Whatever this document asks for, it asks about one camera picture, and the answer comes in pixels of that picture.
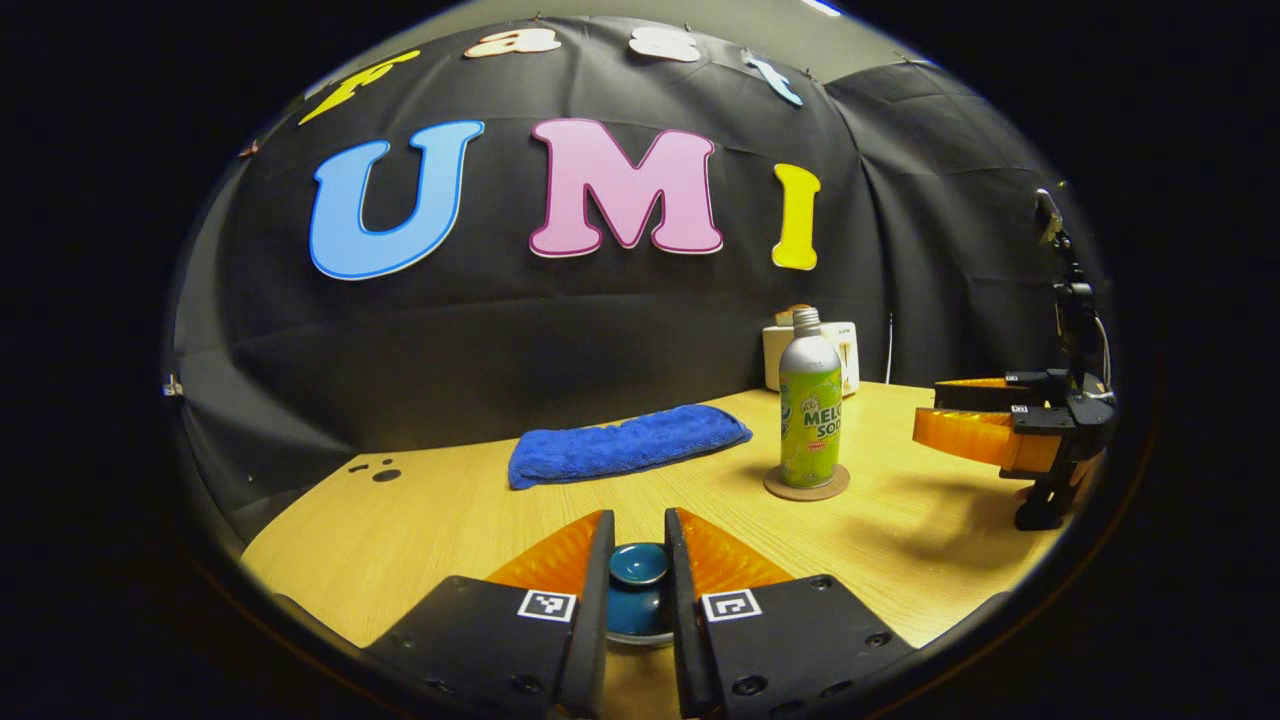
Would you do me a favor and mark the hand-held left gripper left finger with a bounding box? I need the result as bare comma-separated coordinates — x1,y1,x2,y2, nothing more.
365,509,617,719

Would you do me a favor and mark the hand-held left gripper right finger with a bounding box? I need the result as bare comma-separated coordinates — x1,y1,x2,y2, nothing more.
664,507,916,719

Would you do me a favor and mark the teal teacup lid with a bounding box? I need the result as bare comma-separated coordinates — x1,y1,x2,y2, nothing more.
605,542,673,639

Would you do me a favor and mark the silver green label water bottle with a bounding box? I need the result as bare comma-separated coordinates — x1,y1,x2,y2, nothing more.
778,307,845,489

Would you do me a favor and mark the round brown cork coaster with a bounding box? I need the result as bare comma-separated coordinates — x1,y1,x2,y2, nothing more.
763,463,851,502

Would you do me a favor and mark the white toaster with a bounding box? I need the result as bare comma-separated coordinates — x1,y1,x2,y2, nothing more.
762,321,860,395

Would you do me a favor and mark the blue towel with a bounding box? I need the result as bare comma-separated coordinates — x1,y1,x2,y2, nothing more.
508,404,753,491

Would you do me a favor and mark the black backdrop cloth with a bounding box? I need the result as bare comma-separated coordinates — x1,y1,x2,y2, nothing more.
170,15,1101,546

